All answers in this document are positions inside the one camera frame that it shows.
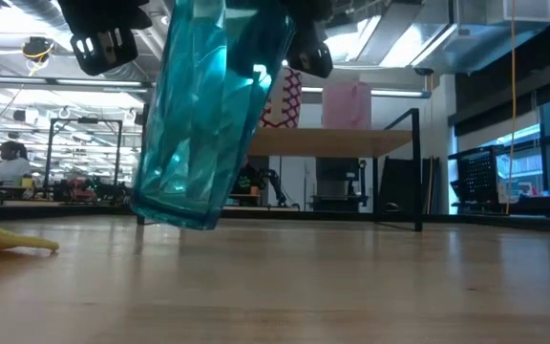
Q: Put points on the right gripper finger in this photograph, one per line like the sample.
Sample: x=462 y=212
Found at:
x=103 y=48
x=310 y=52

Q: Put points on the red white patterned cup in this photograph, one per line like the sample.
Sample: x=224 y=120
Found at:
x=287 y=105

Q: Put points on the pink cup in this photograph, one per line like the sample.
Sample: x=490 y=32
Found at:
x=346 y=107

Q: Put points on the teal faceted plastic cup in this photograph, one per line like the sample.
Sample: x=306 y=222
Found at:
x=194 y=134

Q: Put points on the black background robot arm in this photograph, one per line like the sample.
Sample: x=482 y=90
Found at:
x=277 y=184

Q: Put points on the black cart with monitor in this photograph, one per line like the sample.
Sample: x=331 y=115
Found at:
x=337 y=174

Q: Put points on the person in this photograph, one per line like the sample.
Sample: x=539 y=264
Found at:
x=248 y=184
x=12 y=169

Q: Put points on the yellow mug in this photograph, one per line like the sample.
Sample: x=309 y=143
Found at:
x=27 y=181

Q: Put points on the black leaning panels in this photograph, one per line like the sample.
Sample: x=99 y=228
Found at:
x=399 y=184

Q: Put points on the black pegboard panel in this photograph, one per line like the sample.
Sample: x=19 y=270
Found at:
x=478 y=177

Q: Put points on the ceiling security camera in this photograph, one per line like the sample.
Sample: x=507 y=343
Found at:
x=423 y=71

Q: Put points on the black metal stand frame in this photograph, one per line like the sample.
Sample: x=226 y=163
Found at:
x=49 y=157

